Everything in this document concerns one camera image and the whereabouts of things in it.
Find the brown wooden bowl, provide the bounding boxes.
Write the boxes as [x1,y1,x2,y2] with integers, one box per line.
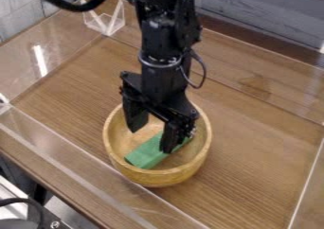
[103,104,213,187]

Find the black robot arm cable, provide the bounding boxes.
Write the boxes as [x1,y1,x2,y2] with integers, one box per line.
[27,0,115,13]

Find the black metal frame bracket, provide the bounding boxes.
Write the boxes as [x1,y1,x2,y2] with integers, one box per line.
[25,204,72,229]

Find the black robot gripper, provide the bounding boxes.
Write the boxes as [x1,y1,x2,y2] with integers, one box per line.
[120,59,198,153]

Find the clear acrylic corner bracket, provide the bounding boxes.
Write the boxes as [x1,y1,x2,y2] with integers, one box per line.
[81,0,126,37]

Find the black cable lower left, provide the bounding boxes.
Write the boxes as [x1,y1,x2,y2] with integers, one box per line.
[0,198,45,229]

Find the green rectangular block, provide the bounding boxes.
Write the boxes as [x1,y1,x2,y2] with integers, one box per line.
[124,132,194,170]

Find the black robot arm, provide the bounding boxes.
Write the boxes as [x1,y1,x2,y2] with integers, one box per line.
[120,0,201,153]

